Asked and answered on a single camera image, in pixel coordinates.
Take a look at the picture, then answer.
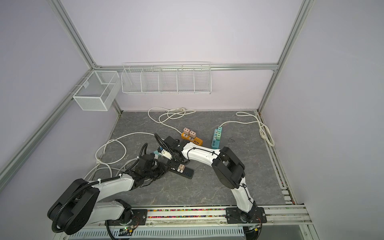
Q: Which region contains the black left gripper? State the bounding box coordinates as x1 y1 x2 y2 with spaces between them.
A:
144 162 172 182

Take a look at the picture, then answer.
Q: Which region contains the black power strip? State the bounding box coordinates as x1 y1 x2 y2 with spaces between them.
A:
169 168 194 179

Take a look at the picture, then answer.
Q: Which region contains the orange power strip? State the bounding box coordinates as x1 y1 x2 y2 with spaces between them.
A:
181 133 203 146

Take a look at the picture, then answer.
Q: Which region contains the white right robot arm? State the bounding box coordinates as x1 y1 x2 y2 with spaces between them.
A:
163 137 267 224

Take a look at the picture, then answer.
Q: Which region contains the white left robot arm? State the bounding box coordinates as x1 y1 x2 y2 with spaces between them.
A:
47 161 170 235

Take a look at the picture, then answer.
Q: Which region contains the teal power strip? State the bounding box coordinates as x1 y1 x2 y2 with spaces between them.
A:
211 127 223 149

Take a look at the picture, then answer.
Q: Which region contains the white mesh box basket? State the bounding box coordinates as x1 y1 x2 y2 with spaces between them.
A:
73 70 121 112

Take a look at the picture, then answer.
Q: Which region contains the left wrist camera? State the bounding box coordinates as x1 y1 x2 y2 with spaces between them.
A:
137 153 156 169

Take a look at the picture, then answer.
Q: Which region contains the white cable left coil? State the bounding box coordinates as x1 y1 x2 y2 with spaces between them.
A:
78 131 172 187

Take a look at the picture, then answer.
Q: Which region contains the white cable coil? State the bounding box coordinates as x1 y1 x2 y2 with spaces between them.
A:
78 131 172 187
147 107 197 135

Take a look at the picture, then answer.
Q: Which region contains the white cable back coil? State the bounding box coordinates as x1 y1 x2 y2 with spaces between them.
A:
147 107 197 135

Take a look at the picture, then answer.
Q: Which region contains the white wire wall basket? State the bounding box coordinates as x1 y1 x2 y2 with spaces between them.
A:
121 62 212 94

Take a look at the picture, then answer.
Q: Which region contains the white cable of teal strip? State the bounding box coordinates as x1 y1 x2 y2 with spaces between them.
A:
218 111 276 148

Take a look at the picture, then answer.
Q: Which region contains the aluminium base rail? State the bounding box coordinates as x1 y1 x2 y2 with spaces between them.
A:
54 205 319 240

